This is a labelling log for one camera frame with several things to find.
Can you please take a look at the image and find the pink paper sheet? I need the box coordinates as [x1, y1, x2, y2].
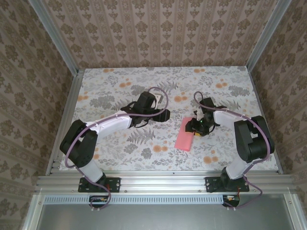
[174, 116, 195, 152]

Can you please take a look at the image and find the floral patterned table cover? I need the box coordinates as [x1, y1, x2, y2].
[59, 68, 280, 172]

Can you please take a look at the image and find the black connector board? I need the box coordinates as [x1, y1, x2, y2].
[89, 195, 111, 208]
[222, 194, 241, 208]

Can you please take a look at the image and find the grey metal panel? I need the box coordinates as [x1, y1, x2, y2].
[23, 194, 307, 230]

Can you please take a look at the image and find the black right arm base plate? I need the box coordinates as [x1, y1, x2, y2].
[205, 176, 250, 194]

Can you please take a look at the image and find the aluminium table side rail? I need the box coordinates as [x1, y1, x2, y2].
[247, 67, 283, 174]
[45, 69, 84, 175]

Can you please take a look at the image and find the aluminium cross rail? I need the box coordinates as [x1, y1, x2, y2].
[35, 174, 297, 194]

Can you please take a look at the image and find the grey slotted cable duct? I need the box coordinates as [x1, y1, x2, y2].
[44, 194, 225, 205]

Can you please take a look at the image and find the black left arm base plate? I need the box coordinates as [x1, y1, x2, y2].
[78, 176, 121, 193]

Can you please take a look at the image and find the aluminium frame post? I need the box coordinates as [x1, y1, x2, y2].
[30, 0, 83, 76]
[245, 0, 288, 72]

